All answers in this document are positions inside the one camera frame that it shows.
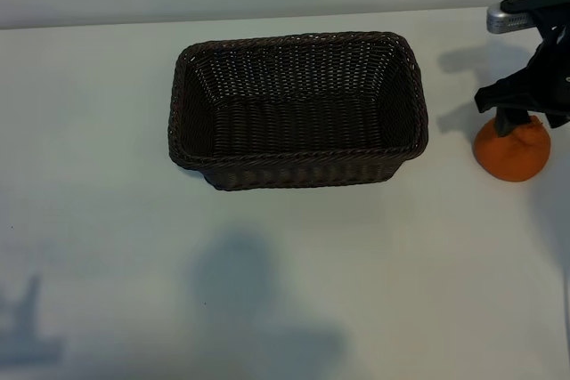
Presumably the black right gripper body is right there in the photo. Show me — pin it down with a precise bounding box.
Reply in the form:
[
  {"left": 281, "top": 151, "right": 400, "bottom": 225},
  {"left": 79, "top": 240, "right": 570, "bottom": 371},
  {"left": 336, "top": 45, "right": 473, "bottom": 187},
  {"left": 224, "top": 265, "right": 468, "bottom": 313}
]
[{"left": 474, "top": 23, "right": 570, "bottom": 117}]

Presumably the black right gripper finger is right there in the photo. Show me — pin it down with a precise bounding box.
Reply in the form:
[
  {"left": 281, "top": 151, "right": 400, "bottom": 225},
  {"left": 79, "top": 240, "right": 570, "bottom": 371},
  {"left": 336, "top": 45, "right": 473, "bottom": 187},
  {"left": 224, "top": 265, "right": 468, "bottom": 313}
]
[
  {"left": 496, "top": 108, "right": 532, "bottom": 139},
  {"left": 545, "top": 110, "right": 570, "bottom": 131}
]

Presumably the orange fruit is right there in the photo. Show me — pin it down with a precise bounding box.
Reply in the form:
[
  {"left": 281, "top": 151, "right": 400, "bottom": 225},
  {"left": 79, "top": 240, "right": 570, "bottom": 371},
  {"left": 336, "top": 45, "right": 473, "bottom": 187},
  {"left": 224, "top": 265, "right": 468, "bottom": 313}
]
[{"left": 474, "top": 115, "right": 552, "bottom": 183}]

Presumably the dark brown wicker basket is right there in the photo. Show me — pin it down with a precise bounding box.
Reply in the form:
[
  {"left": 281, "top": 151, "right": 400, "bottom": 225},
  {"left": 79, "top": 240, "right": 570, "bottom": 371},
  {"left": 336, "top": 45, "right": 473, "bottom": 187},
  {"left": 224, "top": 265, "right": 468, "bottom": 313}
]
[{"left": 167, "top": 31, "right": 429, "bottom": 191}]

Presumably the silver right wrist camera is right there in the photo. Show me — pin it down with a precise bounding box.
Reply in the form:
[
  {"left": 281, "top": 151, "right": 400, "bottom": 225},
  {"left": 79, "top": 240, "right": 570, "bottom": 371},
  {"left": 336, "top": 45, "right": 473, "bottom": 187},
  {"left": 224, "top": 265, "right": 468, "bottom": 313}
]
[{"left": 485, "top": 2, "right": 543, "bottom": 36}]

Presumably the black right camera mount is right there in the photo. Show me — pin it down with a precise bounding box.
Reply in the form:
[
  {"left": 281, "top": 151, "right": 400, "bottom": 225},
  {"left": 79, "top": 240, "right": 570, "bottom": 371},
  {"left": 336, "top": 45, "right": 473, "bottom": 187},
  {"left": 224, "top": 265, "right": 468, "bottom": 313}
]
[{"left": 501, "top": 0, "right": 570, "bottom": 45}]

